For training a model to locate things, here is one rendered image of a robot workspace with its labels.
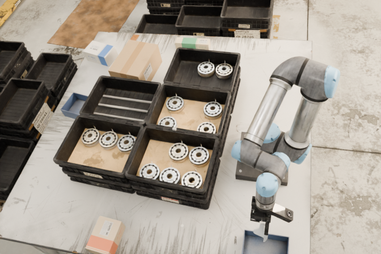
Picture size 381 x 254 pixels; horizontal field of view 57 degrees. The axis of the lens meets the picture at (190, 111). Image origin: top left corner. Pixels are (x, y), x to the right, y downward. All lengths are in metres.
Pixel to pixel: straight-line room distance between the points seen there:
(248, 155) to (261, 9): 1.97
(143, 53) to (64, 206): 1.04
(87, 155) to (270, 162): 1.03
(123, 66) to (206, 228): 1.12
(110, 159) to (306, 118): 1.01
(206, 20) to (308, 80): 1.97
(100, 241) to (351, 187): 1.75
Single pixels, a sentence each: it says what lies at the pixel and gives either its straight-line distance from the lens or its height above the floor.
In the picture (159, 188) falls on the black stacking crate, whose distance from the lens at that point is 1.72.
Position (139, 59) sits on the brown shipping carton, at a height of 0.86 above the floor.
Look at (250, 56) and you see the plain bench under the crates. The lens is 2.41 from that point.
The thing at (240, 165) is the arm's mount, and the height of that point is 0.75.
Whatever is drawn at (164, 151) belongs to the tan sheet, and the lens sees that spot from 1.84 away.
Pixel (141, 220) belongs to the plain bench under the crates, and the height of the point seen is 0.70.
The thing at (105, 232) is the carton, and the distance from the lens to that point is 1.80.
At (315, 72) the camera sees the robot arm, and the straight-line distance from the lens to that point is 1.41.
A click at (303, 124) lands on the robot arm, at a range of 1.56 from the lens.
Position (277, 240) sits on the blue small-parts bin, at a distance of 1.75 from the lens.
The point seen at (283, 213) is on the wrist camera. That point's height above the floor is 1.03.
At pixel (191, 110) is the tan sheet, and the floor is 0.83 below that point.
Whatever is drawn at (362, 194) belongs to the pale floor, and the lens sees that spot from 2.73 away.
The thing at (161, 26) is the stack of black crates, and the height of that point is 0.27.
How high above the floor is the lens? 2.37
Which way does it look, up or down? 52 degrees down
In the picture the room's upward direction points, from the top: 12 degrees counter-clockwise
